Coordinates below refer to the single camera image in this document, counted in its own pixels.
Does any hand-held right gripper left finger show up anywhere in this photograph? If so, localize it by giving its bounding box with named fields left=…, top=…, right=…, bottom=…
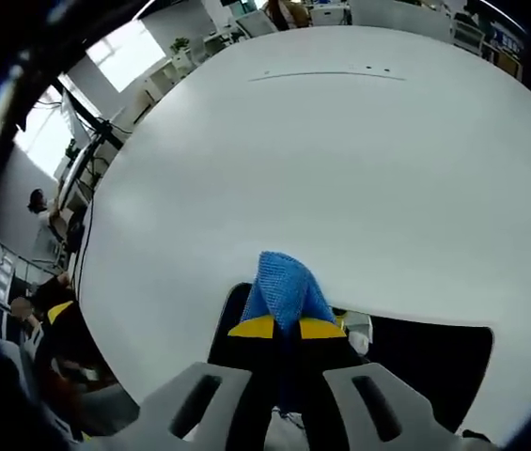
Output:
left=76, top=315, right=276, bottom=451

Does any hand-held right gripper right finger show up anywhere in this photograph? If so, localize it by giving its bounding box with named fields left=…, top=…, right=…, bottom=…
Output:
left=299, top=318, right=499, bottom=451

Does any blue cleaning cloth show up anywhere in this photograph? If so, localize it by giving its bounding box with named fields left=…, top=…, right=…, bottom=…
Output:
left=240, top=250, right=339, bottom=419

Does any black cable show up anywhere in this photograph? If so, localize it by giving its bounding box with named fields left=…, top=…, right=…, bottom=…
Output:
left=72, top=199, right=96, bottom=302

